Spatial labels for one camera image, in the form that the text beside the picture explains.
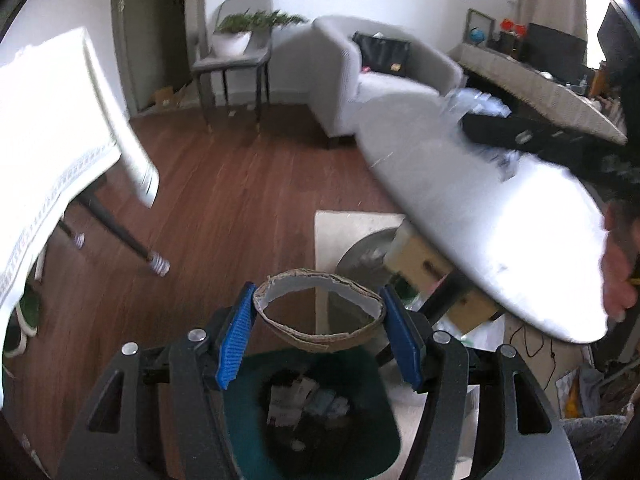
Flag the cardboard tape ring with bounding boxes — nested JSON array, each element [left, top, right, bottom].
[[252, 269, 387, 354]]

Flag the dark green trash bin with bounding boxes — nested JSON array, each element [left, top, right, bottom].
[[222, 347, 402, 480]]

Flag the desk with beige cloth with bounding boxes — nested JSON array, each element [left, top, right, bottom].
[[450, 42, 629, 144]]

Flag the grey table pedestal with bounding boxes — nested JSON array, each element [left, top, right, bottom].
[[336, 227, 474, 367]]

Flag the black handbag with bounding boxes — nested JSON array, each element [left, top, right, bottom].
[[352, 31, 412, 79]]

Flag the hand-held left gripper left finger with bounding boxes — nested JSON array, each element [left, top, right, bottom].
[[57, 282, 258, 480]]

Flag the black cable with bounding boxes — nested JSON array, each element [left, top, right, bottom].
[[510, 324, 562, 397]]

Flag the picture frame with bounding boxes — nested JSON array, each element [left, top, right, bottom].
[[466, 8, 496, 46]]

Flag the potted plant in white pot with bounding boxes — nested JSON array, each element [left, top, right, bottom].
[[212, 9, 307, 56]]

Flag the white patterned tablecloth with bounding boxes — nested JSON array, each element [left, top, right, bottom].
[[0, 27, 161, 312]]

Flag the tan cardboard box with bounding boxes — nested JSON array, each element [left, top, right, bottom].
[[387, 225, 507, 334]]

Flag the grey-green door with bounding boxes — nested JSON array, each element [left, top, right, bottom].
[[111, 0, 194, 117]]

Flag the green white sneaker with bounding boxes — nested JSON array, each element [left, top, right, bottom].
[[0, 330, 29, 359], [15, 282, 44, 339]]

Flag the dark wooden table leg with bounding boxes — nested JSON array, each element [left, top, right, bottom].
[[80, 185, 172, 277], [57, 217, 87, 249]]

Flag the black monitor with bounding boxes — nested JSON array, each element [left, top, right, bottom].
[[527, 22, 589, 69]]

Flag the grey dining chair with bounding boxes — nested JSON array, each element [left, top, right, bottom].
[[192, 0, 274, 127]]

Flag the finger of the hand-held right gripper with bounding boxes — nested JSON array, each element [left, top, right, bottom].
[[460, 114, 547, 154]]

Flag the grey armchair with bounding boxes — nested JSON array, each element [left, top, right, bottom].
[[312, 15, 464, 149]]

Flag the flattened cardboard boxes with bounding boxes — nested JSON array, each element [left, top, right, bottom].
[[150, 85, 194, 110]]

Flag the foil ball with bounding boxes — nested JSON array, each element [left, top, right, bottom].
[[440, 87, 512, 122]]

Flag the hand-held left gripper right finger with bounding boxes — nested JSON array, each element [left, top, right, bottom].
[[379, 284, 583, 480]]

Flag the person's right hand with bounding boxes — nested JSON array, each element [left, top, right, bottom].
[[601, 199, 640, 322]]

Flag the grey fuzzy cloth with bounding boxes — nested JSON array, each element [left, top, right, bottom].
[[560, 412, 635, 480]]

